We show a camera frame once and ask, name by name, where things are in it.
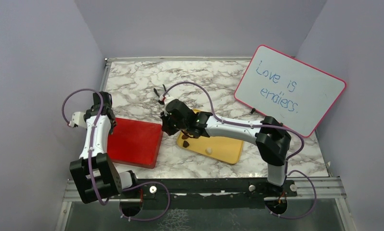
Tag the red box lid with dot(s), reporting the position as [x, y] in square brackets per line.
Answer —
[136, 140]

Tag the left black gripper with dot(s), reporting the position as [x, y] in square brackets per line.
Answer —
[111, 128]

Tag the yellow plastic tray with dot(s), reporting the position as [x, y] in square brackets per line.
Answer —
[224, 149]

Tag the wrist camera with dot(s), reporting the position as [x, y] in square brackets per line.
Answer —
[161, 101]
[77, 120]

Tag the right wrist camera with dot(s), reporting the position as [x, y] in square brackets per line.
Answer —
[161, 101]

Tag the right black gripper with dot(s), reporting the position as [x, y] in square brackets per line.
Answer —
[165, 126]

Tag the pink framed whiteboard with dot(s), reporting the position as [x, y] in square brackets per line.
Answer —
[293, 92]

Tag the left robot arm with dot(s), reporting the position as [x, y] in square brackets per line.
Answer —
[94, 174]

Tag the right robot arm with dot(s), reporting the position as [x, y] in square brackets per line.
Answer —
[270, 137]

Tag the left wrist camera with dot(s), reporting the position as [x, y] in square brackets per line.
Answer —
[77, 120]

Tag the black mounting rail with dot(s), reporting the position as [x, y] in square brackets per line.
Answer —
[215, 193]

